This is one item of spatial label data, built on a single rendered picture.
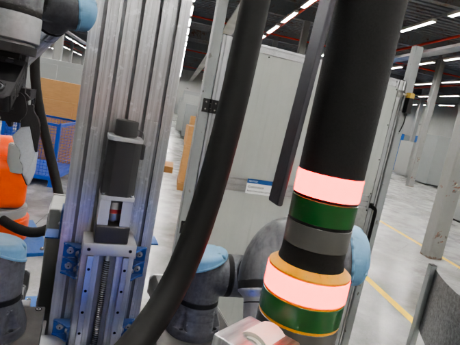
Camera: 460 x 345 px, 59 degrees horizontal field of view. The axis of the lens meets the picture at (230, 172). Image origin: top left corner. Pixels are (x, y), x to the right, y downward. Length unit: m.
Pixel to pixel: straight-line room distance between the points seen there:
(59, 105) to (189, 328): 7.42
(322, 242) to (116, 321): 1.04
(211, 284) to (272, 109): 1.24
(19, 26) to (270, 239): 0.50
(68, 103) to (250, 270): 7.71
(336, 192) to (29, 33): 0.57
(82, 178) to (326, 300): 1.01
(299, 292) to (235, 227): 1.99
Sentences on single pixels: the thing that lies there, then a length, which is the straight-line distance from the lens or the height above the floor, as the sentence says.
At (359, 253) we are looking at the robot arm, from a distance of 0.78.
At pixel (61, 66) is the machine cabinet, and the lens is 10.96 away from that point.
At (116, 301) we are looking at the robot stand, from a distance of 1.18.
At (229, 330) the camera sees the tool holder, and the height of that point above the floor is 1.55.
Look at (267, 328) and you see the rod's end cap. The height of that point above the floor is 1.55.
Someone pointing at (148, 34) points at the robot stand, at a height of 1.80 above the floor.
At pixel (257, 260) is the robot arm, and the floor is 1.41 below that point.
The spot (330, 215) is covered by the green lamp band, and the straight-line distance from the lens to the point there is 0.20.
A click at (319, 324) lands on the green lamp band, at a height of 1.55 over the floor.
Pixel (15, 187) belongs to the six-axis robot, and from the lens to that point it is 4.23.
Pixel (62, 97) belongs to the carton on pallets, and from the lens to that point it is 8.35.
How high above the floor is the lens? 1.64
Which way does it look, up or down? 8 degrees down
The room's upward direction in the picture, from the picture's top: 11 degrees clockwise
